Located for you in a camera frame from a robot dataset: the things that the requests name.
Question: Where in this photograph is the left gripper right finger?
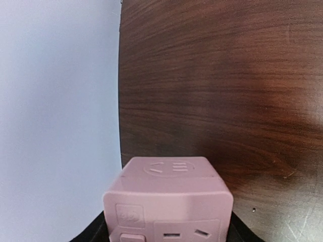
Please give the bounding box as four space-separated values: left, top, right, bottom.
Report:
226 212 262 242

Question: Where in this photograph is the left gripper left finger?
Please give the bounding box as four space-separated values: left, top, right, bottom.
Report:
70 212 110 242

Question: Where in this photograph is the pink cube socket adapter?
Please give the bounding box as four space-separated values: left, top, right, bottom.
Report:
103 157 234 241

